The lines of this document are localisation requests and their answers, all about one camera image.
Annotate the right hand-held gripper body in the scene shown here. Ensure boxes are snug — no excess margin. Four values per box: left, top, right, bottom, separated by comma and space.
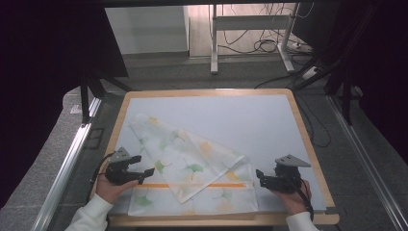
269, 154, 312, 194

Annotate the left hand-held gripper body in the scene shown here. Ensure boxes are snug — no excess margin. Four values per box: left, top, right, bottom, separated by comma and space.
105, 146, 140, 187

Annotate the white leaf-print cloth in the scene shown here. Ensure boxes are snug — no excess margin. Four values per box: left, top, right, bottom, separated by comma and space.
127, 113, 260, 218

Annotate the person's left hand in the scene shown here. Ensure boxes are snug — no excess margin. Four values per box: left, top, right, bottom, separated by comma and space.
95, 172, 140, 205

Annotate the person's right hand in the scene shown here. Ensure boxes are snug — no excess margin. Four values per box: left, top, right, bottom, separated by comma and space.
272, 179, 313, 216

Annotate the dark floor socket cover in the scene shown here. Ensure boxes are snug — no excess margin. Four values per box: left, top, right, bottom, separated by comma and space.
84, 127, 106, 150

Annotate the black metal stand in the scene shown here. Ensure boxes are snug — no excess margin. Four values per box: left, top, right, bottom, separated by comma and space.
79, 67, 137, 125
293, 3, 381, 127

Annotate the white power strip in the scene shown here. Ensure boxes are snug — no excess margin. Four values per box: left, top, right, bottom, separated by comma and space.
301, 65, 321, 81
287, 41, 314, 54

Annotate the white cabinet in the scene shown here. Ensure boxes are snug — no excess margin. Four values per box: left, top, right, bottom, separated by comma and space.
105, 5, 191, 56

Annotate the black curtain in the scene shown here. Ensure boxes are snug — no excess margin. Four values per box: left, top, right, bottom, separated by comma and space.
0, 0, 130, 210
292, 0, 408, 166

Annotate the left hand-held gripper black cable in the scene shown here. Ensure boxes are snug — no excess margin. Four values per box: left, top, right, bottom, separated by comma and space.
86, 151, 115, 203

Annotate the hand-held gripper black cable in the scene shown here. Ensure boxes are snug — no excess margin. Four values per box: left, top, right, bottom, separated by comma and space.
86, 151, 115, 203
288, 175, 316, 223

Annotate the right hand-held gripper black cable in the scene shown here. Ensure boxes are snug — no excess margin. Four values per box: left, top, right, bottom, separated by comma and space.
288, 175, 316, 223

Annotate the black floor cable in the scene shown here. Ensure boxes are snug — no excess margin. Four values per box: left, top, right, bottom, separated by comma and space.
293, 91, 333, 149

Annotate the aluminium floor rail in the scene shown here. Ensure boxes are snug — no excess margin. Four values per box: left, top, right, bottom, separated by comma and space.
326, 94, 408, 231
31, 97, 104, 231

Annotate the tangle of black floor cables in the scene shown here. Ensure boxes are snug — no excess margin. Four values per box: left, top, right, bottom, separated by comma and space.
220, 3, 317, 56

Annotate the white metal desk frame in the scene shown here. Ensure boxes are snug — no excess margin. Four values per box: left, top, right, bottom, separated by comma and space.
210, 3, 299, 75

